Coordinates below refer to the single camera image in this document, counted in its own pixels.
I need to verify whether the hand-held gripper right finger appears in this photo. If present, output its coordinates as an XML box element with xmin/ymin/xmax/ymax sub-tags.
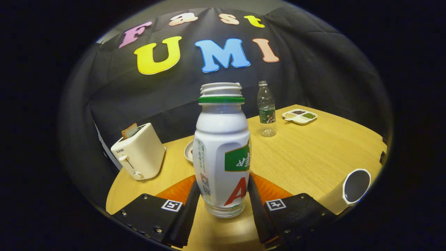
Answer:
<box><xmin>247</xmin><ymin>173</ymin><xmax>338</xmax><ymax>249</ymax></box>

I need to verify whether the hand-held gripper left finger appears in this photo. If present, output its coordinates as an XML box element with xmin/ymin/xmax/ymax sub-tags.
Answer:
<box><xmin>111</xmin><ymin>174</ymin><xmax>201</xmax><ymax>249</ymax></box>

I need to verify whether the white cup wooden handle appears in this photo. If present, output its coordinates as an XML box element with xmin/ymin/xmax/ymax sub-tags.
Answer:
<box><xmin>319</xmin><ymin>169</ymin><xmax>372</xmax><ymax>215</ymax></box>

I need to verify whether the white juice bottle green label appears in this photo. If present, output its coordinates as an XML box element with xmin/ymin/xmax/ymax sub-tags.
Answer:
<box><xmin>193</xmin><ymin>82</ymin><xmax>251</xmax><ymax>219</ymax></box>

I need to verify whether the clear plastic water bottle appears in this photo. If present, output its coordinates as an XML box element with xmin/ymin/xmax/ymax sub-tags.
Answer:
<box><xmin>257</xmin><ymin>81</ymin><xmax>277</xmax><ymax>137</ymax></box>

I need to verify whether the grey round plate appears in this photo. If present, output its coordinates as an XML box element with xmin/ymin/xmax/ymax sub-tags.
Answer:
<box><xmin>184</xmin><ymin>140</ymin><xmax>195</xmax><ymax>163</ymax></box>

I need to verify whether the white toaster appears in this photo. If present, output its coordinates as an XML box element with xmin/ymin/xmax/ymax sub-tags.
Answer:
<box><xmin>111</xmin><ymin>122</ymin><xmax>167</xmax><ymax>181</ymax></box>

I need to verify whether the wooden table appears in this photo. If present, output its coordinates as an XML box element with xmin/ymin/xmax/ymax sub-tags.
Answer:
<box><xmin>106</xmin><ymin>104</ymin><xmax>388</xmax><ymax>251</ymax></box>

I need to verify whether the toast slice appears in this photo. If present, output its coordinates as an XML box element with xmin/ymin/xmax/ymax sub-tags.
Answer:
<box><xmin>121</xmin><ymin>123</ymin><xmax>139</xmax><ymax>140</ymax></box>

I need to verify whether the white divided snack dish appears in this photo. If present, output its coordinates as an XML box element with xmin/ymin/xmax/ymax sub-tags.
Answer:
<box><xmin>282</xmin><ymin>108</ymin><xmax>318</xmax><ymax>125</ymax></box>

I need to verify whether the black backdrop cloth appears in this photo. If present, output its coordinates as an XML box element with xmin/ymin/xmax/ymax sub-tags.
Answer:
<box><xmin>57</xmin><ymin>5</ymin><xmax>392</xmax><ymax>210</ymax></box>

